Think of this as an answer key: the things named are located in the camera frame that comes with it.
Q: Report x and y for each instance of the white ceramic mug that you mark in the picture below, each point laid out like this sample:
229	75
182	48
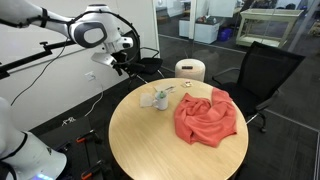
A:
161	104

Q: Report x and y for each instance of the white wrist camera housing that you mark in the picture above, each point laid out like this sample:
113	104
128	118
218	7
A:
103	59

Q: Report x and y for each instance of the blue storage bin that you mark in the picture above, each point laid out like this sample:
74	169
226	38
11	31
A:
225	34

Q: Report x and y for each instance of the black mesh office chair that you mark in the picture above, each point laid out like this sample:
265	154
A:
266	73
150	65

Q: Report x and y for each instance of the white knitted pouf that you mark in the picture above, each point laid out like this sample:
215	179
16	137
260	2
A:
190	74

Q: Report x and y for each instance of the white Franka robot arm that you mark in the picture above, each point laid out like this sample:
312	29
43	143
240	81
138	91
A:
93	33

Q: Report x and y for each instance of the light wooden shelf frame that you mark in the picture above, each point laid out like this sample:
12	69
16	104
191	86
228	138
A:
270	15

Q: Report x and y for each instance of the orange black clamp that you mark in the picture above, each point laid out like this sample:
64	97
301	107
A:
87	137
93	170

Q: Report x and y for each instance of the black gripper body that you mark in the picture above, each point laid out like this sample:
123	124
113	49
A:
121	58

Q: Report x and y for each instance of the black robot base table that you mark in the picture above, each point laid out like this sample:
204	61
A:
66	133

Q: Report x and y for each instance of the small printed card packet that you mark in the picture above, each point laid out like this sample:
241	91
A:
187	84

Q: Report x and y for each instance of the crumpled red cloth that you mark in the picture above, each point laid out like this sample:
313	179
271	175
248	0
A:
205	120

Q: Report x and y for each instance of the white cabinet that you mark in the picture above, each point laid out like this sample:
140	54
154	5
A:
201	31

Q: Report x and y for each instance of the white wall outlet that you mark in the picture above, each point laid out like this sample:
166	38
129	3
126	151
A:
90	76

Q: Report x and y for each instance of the small black device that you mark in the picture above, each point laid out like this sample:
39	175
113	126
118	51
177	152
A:
187	67

